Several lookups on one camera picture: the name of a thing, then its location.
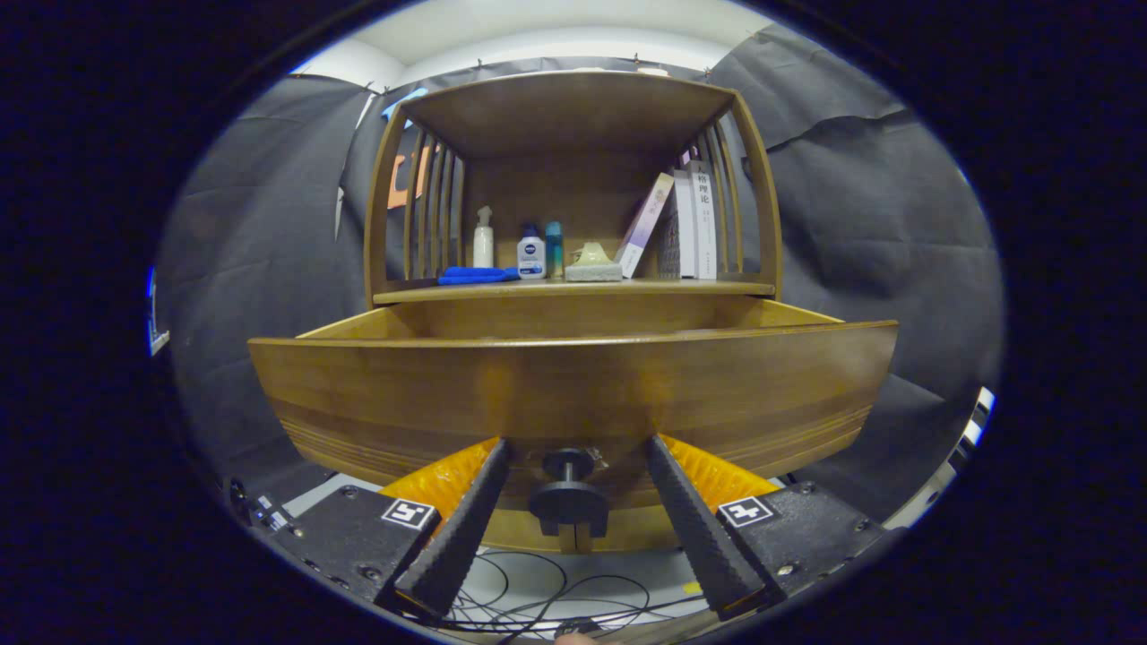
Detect wooden drawer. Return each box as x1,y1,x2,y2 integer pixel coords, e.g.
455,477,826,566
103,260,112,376
248,297,899,512

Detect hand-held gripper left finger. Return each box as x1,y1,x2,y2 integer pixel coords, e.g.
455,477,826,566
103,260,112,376
265,436,513,625

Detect wooden cabinet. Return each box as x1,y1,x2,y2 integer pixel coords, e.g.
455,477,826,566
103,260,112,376
363,70,785,555

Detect blue cloth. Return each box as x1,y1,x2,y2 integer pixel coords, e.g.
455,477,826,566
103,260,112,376
437,266,521,286

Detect purple leaning book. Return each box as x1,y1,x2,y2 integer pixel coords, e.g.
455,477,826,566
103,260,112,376
615,173,676,279

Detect white blue-label lotion bottle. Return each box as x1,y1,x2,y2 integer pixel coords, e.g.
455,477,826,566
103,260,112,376
517,224,548,280

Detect black floor cables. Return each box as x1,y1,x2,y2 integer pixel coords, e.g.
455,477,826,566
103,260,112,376
444,548,709,639

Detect white book with black characters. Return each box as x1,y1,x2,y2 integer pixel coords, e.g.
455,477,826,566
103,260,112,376
688,159,718,280

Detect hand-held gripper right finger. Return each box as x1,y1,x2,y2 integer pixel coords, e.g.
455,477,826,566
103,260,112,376
645,434,897,622

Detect wooden countertop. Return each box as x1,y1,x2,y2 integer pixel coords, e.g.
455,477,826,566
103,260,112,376
374,276,777,305

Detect plain white book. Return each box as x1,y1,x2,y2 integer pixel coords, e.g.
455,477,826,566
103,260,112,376
672,170,698,279

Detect dark patterned book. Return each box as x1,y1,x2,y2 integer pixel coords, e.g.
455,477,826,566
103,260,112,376
659,211,682,279

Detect white pump bottle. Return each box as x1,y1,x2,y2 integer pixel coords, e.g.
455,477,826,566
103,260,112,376
472,206,496,269

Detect black drawer knob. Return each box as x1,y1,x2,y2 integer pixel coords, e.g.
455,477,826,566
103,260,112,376
529,448,610,538

